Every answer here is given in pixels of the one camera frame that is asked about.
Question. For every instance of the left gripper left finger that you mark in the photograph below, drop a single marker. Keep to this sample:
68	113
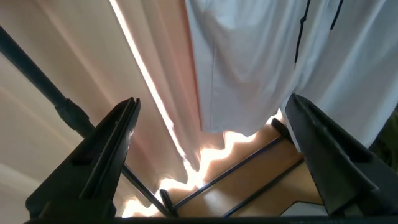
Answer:
56	193

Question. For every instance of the pale grey shorts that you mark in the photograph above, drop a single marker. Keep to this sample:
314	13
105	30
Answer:
248	62

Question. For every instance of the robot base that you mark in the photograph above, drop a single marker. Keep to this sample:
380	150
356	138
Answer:
304	210

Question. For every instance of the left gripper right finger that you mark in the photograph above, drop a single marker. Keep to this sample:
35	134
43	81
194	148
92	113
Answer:
342	174

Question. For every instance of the beige curtain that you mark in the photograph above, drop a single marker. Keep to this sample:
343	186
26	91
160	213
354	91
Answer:
77	46

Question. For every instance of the black clothes rack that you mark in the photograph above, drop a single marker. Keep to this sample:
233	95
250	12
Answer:
31	73

